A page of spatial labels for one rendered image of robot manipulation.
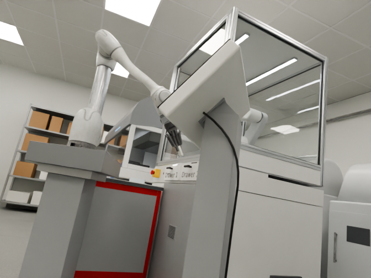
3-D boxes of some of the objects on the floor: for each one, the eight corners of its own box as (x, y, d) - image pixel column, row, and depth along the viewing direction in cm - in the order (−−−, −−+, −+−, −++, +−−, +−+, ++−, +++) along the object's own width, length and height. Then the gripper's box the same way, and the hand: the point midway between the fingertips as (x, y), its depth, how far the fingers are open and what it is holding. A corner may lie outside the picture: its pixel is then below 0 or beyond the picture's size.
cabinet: (187, 348, 124) (210, 184, 142) (133, 276, 216) (152, 181, 234) (320, 335, 162) (324, 207, 180) (226, 278, 253) (236, 197, 271)
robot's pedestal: (-16, 332, 111) (35, 161, 129) (24, 304, 141) (61, 168, 158) (52, 343, 111) (93, 171, 129) (77, 313, 141) (109, 176, 158)
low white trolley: (57, 294, 159) (86, 173, 176) (58, 263, 215) (80, 174, 232) (144, 293, 182) (163, 187, 199) (125, 267, 237) (141, 185, 255)
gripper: (164, 122, 163) (177, 157, 161) (179, 118, 171) (191, 151, 170) (158, 126, 168) (170, 160, 167) (173, 122, 177) (185, 154, 176)
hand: (179, 150), depth 169 cm, fingers closed
